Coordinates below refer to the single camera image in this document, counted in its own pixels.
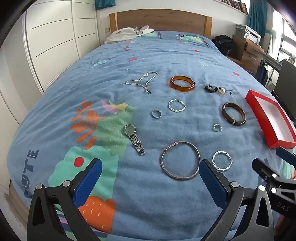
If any twisted silver hoop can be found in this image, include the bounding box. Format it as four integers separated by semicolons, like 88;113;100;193
168;99;187;113
212;151;233;172

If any dark office chair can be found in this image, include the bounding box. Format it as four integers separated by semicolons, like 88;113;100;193
271;60;296;123

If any wooden headboard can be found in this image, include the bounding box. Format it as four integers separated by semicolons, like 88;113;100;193
109;9;212;38

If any silver chain necklace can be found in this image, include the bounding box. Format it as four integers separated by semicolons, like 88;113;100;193
124;71;159;95

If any dark olive bangle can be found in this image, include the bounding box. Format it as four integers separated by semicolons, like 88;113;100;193
221;102;246;126

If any teal curtain left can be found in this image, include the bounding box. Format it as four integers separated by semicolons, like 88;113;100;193
95;0;116;10

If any white wardrobe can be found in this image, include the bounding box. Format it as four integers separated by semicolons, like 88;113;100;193
1;0;99;125

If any beaded bracelet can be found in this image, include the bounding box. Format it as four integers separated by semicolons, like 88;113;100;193
204;83;233;95

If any black backpack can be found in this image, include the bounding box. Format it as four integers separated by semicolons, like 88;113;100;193
212;35;236;56

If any blue patterned bedspread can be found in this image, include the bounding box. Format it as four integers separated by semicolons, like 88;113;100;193
6;30;296;240

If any white garment on bed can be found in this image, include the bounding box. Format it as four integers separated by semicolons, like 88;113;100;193
104;25;154;44

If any silver wristwatch green dial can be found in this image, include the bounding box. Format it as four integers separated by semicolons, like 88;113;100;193
123;124;144;156

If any white printer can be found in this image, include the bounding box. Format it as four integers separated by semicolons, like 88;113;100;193
235;25;261;45

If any large thin silver bangle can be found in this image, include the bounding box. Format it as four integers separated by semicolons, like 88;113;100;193
160;141;201;181

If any teal curtain right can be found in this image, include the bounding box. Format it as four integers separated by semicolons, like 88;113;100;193
246;0;267;37

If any wooden drawer cabinet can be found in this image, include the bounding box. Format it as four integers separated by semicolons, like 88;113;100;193
228;35;264;77

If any bookshelf with books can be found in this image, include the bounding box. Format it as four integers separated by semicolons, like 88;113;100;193
218;0;248;15

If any navy tote bag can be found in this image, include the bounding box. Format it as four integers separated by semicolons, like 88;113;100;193
255;61;273;86

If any red jewelry box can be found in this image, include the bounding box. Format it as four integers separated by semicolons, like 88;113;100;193
245;90;295;149

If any amber bangle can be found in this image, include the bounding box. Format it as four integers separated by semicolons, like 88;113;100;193
170;75;195;92

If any teal curtain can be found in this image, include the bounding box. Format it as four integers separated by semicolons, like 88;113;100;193
95;0;116;10
246;0;267;37

